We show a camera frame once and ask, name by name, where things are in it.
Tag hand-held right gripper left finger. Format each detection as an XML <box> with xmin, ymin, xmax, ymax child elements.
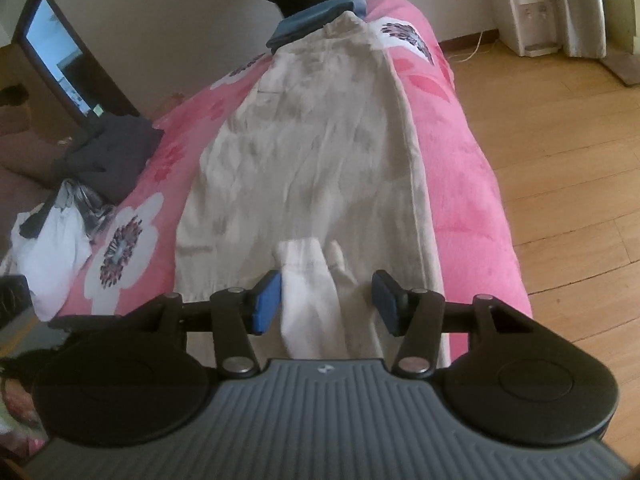
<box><xmin>120</xmin><ymin>270</ymin><xmax>283</xmax><ymax>378</ymax></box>

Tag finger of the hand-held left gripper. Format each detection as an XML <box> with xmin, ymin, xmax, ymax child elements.
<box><xmin>47</xmin><ymin>312</ymin><xmax>121</xmax><ymax>333</ymax></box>

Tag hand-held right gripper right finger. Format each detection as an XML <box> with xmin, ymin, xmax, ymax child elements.
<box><xmin>372</xmin><ymin>270</ymin><xmax>536</xmax><ymax>379</ymax></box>

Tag beige shirt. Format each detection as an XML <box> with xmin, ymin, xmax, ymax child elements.
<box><xmin>172</xmin><ymin>10</ymin><xmax>448</xmax><ymax>361</ymax></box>

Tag black garment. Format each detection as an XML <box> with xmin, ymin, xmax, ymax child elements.
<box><xmin>17</xmin><ymin>205</ymin><xmax>56</xmax><ymax>238</ymax></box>

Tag grey plaid garment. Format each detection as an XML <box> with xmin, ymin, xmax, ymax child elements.
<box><xmin>47</xmin><ymin>180</ymin><xmax>118</xmax><ymax>241</ymax></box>

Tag brown plush coat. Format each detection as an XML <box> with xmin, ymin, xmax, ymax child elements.
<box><xmin>0</xmin><ymin>85</ymin><xmax>76</xmax><ymax>196</ymax></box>

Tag pink floral blanket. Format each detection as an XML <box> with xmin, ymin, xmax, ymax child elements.
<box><xmin>0</xmin><ymin>0</ymin><xmax>533</xmax><ymax>361</ymax></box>

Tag dark grey garment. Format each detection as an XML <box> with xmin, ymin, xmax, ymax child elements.
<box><xmin>50</xmin><ymin>115</ymin><xmax>166</xmax><ymax>206</ymax></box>

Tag wooden framed mirror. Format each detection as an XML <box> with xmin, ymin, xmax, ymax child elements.
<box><xmin>12</xmin><ymin>0</ymin><xmax>141</xmax><ymax>133</ymax></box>

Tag folded blue jeans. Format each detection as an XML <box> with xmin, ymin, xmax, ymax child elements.
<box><xmin>265</xmin><ymin>0</ymin><xmax>370</xmax><ymax>53</ymax></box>

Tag white water dispenser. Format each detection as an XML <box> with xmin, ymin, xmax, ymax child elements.
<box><xmin>482</xmin><ymin>0</ymin><xmax>561</xmax><ymax>57</ymax></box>

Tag brown floor mat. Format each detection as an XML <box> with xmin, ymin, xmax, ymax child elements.
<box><xmin>602</xmin><ymin>52</ymin><xmax>640</xmax><ymax>86</ymax></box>

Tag beige curtain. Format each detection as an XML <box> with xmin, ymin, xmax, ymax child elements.
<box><xmin>547</xmin><ymin>0</ymin><xmax>608</xmax><ymax>58</ymax></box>

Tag white power cable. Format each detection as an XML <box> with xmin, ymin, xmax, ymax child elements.
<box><xmin>442</xmin><ymin>30</ymin><xmax>501</xmax><ymax>63</ymax></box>

